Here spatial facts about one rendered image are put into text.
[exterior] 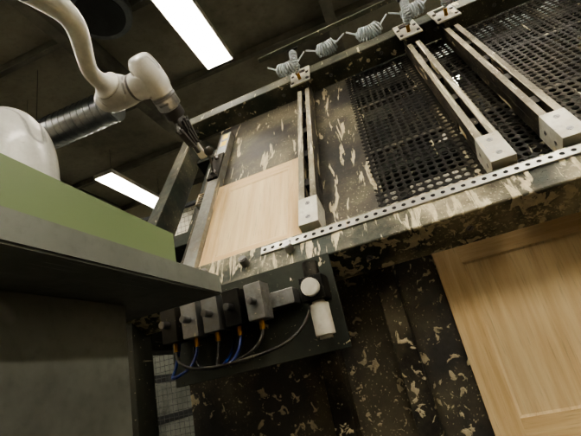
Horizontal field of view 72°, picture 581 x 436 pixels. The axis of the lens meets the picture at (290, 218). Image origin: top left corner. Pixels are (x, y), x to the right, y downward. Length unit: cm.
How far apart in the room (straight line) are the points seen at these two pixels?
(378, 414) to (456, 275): 46
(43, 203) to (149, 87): 105
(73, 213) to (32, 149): 24
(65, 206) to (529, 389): 112
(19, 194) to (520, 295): 114
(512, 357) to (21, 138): 121
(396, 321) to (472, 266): 27
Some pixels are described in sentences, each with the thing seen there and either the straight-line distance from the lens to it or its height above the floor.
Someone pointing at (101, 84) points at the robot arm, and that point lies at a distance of 161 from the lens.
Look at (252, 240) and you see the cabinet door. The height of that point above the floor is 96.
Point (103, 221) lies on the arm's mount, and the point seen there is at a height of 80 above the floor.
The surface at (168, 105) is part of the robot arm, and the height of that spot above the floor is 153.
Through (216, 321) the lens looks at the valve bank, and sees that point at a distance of 104.
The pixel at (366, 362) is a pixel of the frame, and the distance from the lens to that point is 129.
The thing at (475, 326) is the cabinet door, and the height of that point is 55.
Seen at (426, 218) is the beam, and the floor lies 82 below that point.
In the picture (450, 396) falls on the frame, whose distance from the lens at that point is 127.
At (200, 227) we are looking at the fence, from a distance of 147.
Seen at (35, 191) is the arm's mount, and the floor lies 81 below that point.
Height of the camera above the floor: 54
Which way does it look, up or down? 21 degrees up
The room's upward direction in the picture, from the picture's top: 13 degrees counter-clockwise
